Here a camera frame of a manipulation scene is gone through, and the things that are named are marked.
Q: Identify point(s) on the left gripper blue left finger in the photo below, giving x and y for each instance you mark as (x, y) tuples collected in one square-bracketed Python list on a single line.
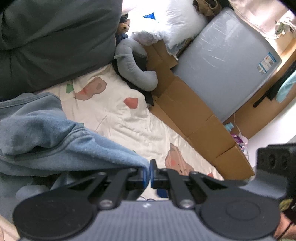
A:
[(102, 190)]

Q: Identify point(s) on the cream bear print bedsheet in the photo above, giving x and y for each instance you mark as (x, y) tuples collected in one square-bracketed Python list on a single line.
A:
[(105, 104)]

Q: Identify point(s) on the blue denim pants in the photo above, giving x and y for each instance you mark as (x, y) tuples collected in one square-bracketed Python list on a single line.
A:
[(40, 148)]

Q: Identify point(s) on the brown cardboard sheet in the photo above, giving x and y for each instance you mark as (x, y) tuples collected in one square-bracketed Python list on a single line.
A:
[(183, 111)]

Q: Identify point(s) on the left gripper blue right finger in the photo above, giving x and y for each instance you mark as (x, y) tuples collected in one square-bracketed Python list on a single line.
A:
[(187, 192)]

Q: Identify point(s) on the white plastic-wrapped pillow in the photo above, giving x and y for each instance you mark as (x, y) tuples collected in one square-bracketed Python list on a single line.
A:
[(173, 22)]

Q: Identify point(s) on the small teddy bear toy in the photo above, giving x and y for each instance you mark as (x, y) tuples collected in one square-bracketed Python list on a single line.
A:
[(124, 25)]

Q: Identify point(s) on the blue-capped detergent bottle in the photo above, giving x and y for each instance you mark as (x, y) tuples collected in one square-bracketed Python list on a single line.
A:
[(229, 126)]

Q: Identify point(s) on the dark grey pillow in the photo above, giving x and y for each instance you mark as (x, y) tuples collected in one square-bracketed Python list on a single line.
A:
[(44, 43)]

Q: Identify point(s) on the grey neck pillow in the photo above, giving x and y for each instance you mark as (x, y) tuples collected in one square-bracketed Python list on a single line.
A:
[(129, 54)]

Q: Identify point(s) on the operator right hand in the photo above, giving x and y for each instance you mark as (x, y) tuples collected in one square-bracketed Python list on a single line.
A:
[(286, 227)]

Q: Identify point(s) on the upright cardboard panel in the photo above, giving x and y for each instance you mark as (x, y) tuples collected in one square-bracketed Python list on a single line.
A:
[(250, 120)]

